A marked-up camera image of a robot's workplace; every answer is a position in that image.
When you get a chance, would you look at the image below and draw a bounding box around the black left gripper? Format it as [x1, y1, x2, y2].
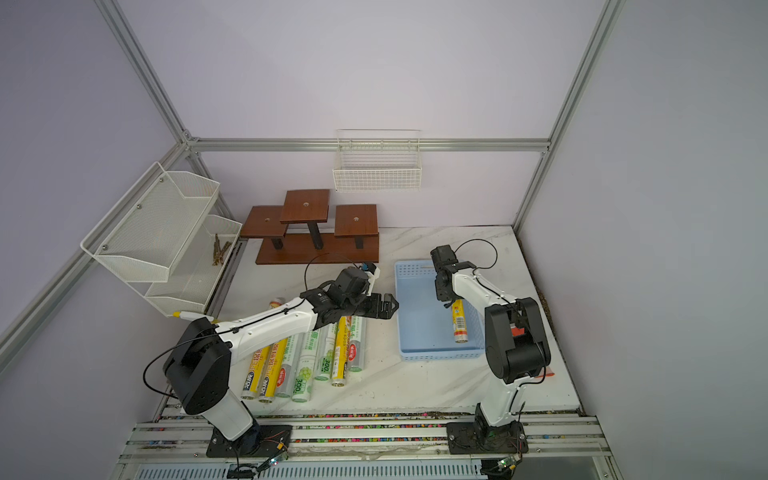
[344, 292, 399, 319]

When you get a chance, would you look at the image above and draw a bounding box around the yellow wrap roll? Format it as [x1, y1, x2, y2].
[241, 298, 284, 401]
[331, 316, 350, 387]
[451, 299, 469, 344]
[259, 338, 288, 403]

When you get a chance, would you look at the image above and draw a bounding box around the light blue plastic basket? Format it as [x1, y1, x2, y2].
[394, 260, 485, 361]

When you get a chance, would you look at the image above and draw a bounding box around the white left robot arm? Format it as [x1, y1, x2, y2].
[162, 263, 399, 441]

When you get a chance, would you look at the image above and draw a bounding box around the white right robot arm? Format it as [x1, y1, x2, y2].
[430, 245, 551, 430]

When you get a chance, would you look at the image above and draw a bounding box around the red rubber glove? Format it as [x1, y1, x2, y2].
[509, 308, 552, 379]

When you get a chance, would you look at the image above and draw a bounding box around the brown wooden tiered stand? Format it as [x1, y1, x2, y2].
[240, 189, 380, 265]

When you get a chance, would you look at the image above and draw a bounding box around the wooden clothespins bundle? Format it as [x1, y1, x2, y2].
[212, 234, 232, 266]

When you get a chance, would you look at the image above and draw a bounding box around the white mesh two-tier shelf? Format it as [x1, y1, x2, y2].
[80, 162, 242, 317]

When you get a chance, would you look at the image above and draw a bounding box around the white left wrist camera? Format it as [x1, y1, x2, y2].
[360, 262, 381, 290]

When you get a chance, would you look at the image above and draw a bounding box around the aluminium rail frame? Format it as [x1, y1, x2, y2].
[111, 400, 621, 479]

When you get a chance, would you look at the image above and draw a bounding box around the white wire wall basket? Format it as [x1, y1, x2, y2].
[332, 129, 423, 193]

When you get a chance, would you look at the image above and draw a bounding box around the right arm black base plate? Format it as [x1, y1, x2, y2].
[446, 403, 529, 455]

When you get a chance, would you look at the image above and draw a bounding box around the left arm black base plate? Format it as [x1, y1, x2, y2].
[206, 424, 293, 458]

